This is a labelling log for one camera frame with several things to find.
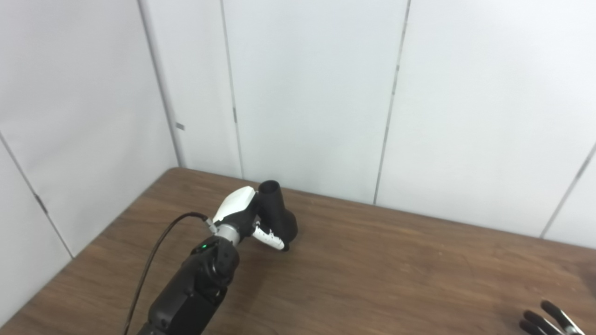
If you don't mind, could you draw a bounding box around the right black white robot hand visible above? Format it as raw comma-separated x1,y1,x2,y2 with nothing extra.
519,301,585,335

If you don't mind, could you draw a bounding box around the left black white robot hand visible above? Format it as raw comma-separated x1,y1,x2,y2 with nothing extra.
213,186,289,252

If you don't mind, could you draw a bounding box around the black funnel-shaped nozzle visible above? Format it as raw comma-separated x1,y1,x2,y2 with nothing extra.
257,180,298,247

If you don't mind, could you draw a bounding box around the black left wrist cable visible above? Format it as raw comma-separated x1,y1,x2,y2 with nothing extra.
123,212,218,335

